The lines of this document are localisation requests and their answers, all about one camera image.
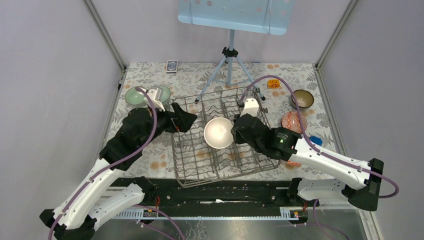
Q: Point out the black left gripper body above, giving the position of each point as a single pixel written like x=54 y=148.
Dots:
x=164 y=122

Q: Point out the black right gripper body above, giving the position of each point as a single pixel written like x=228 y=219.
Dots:
x=239 y=139

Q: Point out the blue white zigzag bowl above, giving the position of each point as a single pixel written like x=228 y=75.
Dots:
x=290 y=120

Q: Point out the light green bowl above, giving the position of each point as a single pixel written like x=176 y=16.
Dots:
x=135 y=98

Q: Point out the pale green checkered bowl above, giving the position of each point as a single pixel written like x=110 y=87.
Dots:
x=164 y=92

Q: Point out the orange bowl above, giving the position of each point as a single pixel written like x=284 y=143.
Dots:
x=217 y=133

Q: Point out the dark brown patterned bowl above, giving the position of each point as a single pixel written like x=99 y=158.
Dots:
x=304 y=98

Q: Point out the white red patterned bowl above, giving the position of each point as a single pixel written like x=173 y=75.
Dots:
x=294 y=164

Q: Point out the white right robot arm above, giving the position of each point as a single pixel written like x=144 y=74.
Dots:
x=356 y=181

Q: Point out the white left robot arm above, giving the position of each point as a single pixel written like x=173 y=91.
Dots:
x=78 y=218

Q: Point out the blue plastic toy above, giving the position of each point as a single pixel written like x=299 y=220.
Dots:
x=316 y=140

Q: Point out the playing card box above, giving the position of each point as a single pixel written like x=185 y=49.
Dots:
x=171 y=66

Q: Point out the small yellow orange toy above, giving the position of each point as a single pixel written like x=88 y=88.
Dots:
x=273 y=84

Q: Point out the light blue tripod stand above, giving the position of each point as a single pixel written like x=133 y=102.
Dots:
x=229 y=53

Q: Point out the light blue board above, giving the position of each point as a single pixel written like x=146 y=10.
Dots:
x=270 y=17

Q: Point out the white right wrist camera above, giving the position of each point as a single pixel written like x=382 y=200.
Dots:
x=250 y=106

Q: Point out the grey wire dish rack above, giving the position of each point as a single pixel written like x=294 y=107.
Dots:
x=195 y=162

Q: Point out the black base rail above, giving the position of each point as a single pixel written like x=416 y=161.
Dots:
x=228 y=198

